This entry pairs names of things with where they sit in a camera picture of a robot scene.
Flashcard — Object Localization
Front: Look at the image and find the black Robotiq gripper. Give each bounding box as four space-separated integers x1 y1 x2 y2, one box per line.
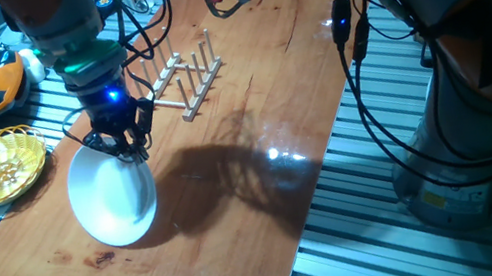
72 72 153 174

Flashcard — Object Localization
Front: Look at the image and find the white round plate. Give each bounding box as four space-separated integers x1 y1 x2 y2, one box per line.
59 133 166 255

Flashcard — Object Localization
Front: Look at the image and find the wooden peg dish rack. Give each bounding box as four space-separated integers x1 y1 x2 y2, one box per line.
124 17 233 131

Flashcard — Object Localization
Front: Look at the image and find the black round tape measure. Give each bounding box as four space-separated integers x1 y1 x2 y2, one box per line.
94 0 119 21

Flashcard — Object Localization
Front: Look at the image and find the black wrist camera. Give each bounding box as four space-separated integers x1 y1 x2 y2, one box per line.
132 95 161 139

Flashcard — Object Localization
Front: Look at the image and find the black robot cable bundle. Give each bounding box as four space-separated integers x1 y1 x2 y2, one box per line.
109 0 492 242

